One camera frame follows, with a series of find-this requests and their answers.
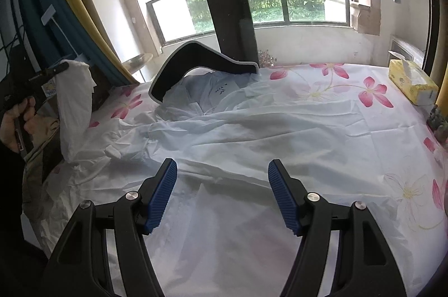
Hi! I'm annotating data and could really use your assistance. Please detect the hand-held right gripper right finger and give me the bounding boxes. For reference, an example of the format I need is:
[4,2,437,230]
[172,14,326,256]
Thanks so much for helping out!
[268,159,407,297]

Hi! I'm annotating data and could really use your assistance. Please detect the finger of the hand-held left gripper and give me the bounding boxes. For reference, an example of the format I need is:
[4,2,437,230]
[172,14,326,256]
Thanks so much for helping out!
[38,60,71,81]

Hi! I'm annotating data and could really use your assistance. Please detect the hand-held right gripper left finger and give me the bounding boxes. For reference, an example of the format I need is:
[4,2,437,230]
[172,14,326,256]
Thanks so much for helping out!
[45,158,178,297]

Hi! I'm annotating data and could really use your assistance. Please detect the large white garment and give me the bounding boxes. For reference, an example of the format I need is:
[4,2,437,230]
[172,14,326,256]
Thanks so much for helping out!
[23,59,398,297]

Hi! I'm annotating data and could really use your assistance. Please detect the person's left hand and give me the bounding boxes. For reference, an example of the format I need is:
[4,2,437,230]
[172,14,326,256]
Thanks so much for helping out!
[0,97,37,154]

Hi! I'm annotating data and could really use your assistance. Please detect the brown wooden box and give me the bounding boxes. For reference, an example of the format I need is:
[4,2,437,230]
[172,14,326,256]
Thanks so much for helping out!
[89,64,114,112]

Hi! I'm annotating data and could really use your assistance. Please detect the white desk lamp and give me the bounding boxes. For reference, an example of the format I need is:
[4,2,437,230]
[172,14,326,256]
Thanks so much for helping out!
[40,5,90,65]

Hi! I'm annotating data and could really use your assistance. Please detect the beige cloth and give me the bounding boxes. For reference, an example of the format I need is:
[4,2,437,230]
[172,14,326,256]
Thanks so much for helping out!
[21,117,64,214]

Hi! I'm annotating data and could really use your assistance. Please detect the round metal basin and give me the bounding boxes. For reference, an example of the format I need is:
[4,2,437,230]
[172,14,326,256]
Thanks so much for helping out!
[121,53,154,82]

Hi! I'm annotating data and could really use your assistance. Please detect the floral bed sheet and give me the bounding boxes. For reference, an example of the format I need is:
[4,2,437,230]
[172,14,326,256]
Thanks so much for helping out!
[87,62,448,284]

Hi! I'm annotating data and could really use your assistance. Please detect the dried plant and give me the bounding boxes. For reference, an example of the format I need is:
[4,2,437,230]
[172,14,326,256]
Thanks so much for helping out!
[258,49,277,67]

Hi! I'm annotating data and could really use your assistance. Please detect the black mat with grey edge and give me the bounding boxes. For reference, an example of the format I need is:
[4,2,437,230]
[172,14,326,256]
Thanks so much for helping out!
[149,41,260,105]

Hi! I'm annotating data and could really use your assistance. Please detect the yellow tissue box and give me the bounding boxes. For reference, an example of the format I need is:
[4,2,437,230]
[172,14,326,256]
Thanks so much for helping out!
[388,58,440,106]

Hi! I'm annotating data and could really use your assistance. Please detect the small stone figurine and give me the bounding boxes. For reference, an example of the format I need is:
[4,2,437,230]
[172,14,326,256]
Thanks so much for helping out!
[426,104,448,144]

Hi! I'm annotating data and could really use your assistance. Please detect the black window pillar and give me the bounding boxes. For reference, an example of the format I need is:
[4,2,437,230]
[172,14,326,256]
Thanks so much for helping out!
[186,0,261,68]

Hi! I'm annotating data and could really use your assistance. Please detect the cardboard box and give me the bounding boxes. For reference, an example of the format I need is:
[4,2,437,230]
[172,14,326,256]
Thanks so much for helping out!
[350,1,382,36]

